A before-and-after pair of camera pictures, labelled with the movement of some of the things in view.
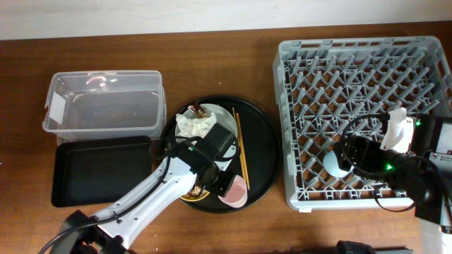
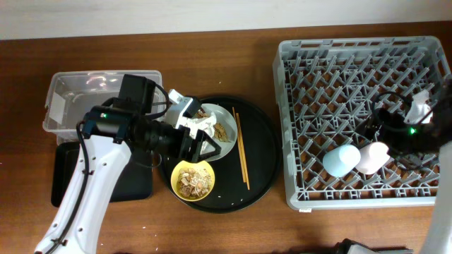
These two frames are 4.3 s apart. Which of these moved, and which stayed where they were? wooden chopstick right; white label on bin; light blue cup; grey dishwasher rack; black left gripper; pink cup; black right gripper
Moved: black right gripper; black left gripper; pink cup
Stayed: grey dishwasher rack; wooden chopstick right; light blue cup; white label on bin
